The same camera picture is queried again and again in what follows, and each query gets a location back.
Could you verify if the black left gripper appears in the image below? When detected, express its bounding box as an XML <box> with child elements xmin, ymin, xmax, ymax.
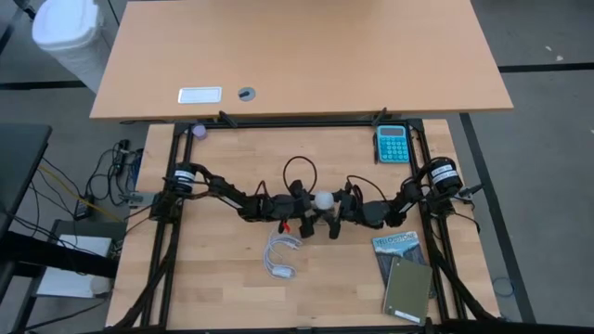
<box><xmin>266</xmin><ymin>179</ymin><xmax>316</xmax><ymax>239</ymax></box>

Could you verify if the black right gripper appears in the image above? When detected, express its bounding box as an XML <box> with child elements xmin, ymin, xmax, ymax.
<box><xmin>328</xmin><ymin>183</ymin><xmax>390</xmax><ymax>240</ymax></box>

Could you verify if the white lightbulb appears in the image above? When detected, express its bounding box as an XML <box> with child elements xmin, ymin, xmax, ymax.
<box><xmin>314</xmin><ymin>190</ymin><xmax>335</xmax><ymax>211</ymax></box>

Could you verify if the white cord with switch box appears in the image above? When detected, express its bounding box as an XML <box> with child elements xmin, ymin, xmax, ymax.
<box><xmin>263</xmin><ymin>233</ymin><xmax>303</xmax><ymax>280</ymax></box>

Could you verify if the Yellowstone book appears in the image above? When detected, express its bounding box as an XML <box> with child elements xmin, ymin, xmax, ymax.
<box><xmin>371</xmin><ymin>230</ymin><xmax>437</xmax><ymax>299</ymax></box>

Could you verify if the teal calculator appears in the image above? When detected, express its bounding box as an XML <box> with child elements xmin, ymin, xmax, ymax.
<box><xmin>376</xmin><ymin>124</ymin><xmax>411</xmax><ymax>164</ymax></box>

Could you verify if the green spiral notebook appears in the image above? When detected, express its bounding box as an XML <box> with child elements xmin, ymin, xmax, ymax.
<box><xmin>381</xmin><ymin>256</ymin><xmax>434</xmax><ymax>325</ymax></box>

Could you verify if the white rectangular desk plate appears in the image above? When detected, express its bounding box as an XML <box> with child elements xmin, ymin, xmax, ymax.
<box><xmin>177</xmin><ymin>86</ymin><xmax>223</xmax><ymax>105</ymax></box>

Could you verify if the light wooden desk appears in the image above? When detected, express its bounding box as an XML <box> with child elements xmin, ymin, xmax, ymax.
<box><xmin>90</xmin><ymin>0</ymin><xmax>515</xmax><ymax>122</ymax></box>

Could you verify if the black power adapter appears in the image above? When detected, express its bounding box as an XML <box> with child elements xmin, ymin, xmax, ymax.
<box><xmin>73</xmin><ymin>194</ymin><xmax>94</xmax><ymax>222</ymax></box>

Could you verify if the white box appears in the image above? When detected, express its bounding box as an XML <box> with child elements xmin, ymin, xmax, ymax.
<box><xmin>36</xmin><ymin>234</ymin><xmax>114</xmax><ymax>299</ymax></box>

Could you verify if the black side desk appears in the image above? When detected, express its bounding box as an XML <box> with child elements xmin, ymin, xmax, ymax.
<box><xmin>0</xmin><ymin>122</ymin><xmax>120</xmax><ymax>279</ymax></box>

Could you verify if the white trash bin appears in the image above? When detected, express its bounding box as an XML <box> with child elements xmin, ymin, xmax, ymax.
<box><xmin>31</xmin><ymin>0</ymin><xmax>110</xmax><ymax>94</ymax></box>

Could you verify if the black right gripper cable loop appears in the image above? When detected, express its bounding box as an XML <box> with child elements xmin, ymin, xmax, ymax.
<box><xmin>345</xmin><ymin>174</ymin><xmax>389</xmax><ymax>203</ymax></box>

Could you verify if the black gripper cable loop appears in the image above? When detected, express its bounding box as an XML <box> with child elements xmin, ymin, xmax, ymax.
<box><xmin>282</xmin><ymin>155</ymin><xmax>318</xmax><ymax>194</ymax></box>
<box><xmin>345</xmin><ymin>174</ymin><xmax>389</xmax><ymax>203</ymax></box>

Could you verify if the black left gripper cable loop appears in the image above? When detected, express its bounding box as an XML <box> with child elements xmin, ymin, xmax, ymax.
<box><xmin>282</xmin><ymin>155</ymin><xmax>318</xmax><ymax>194</ymax></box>

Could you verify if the black aluminium table frame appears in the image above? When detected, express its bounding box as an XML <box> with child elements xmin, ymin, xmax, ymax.
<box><xmin>110</xmin><ymin>118</ymin><xmax>500</xmax><ymax>334</ymax></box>

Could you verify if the grey metal bracket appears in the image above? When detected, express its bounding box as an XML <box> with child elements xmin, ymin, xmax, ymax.
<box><xmin>119</xmin><ymin>190</ymin><xmax>155</xmax><ymax>209</ymax></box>

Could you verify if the black floor cable tangle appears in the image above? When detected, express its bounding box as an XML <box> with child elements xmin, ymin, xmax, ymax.
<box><xmin>85</xmin><ymin>138</ymin><xmax>143</xmax><ymax>206</ymax></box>

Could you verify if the yellow cable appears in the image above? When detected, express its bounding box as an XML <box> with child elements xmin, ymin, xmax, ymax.
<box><xmin>39</xmin><ymin>164</ymin><xmax>123</xmax><ymax>223</ymax></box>

